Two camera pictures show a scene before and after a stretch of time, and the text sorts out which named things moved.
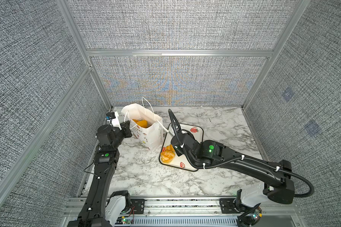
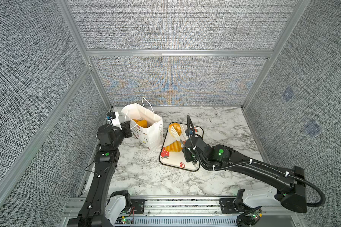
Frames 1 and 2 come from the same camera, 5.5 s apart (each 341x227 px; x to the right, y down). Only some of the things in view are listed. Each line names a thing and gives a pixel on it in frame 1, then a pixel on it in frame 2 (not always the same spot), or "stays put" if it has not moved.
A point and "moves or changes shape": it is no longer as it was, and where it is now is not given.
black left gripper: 125,129 stays put
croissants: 138,122 stays put
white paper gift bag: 146,125 stays put
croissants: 167,155 moves or changes shape
